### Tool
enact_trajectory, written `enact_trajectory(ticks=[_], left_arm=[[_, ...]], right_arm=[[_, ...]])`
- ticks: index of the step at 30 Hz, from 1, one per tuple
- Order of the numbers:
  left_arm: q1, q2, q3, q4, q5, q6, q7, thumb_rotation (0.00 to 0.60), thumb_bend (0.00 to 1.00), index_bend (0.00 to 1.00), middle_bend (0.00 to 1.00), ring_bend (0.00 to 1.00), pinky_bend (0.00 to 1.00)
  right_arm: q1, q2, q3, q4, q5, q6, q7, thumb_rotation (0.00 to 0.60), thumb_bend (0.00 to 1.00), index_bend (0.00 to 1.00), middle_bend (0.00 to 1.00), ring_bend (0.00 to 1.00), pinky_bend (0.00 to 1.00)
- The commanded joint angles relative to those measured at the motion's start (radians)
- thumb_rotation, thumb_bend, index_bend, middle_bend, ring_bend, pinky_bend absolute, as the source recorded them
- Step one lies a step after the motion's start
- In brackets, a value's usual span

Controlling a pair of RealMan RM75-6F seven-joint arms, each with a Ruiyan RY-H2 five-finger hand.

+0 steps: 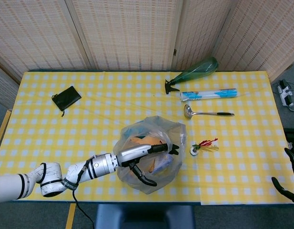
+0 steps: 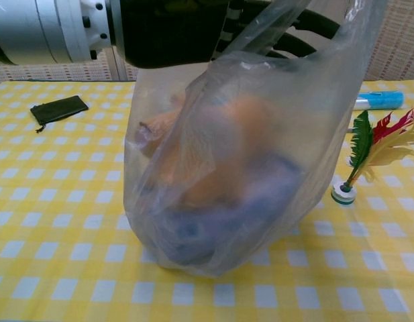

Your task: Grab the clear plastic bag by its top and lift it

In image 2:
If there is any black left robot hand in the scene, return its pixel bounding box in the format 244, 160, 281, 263
105, 0, 341, 70

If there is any translucent plastic bag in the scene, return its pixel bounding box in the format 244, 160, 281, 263
121, 0, 388, 278

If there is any orange plush toy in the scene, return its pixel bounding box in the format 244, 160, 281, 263
136, 91, 284, 212

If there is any blue printed package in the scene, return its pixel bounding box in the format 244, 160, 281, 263
144, 157, 305, 269

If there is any white and blue tube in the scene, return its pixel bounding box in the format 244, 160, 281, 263
353, 91, 405, 112

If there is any yellow checkered tablecloth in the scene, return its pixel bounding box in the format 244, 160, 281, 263
0, 80, 414, 322

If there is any feather shuttlecock with white base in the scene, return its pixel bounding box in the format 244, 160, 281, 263
329, 98, 414, 205

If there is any black drawstring pouch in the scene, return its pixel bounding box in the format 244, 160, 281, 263
30, 95, 90, 134

